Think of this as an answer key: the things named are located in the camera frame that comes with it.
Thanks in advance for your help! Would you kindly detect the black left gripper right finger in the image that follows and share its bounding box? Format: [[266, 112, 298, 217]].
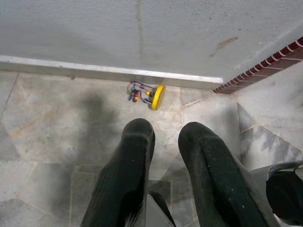
[[178, 121, 280, 227]]

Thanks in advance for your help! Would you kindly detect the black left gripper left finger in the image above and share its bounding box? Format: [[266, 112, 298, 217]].
[[80, 118, 156, 227]]

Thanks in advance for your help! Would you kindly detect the colourful bead maze toy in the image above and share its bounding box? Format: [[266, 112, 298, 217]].
[[126, 80, 167, 111]]

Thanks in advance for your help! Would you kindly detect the metal skirting strip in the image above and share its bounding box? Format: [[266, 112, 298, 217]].
[[0, 54, 224, 90]]

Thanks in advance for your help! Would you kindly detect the red tile wall edging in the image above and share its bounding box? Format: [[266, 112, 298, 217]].
[[213, 36, 303, 95]]

